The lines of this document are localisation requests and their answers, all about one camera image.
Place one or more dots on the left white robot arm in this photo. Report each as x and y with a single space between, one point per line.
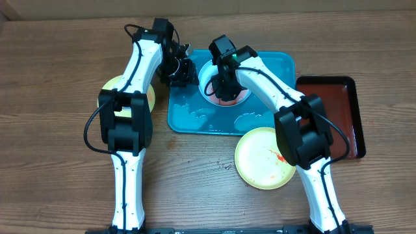
121 126

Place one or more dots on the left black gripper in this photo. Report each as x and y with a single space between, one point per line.
187 76

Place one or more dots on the dark red black-rimmed tray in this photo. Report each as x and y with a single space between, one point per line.
339 96

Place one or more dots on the red sponge with dark scourer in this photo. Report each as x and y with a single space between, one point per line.
221 102

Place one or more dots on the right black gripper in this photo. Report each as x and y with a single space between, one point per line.
225 95

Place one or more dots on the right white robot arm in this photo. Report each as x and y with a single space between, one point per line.
303 131

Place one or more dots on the light blue plate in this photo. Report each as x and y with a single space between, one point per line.
206 72

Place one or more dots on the teal plastic tray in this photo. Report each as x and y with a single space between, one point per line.
190 111

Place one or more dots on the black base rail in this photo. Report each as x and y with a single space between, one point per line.
288 229

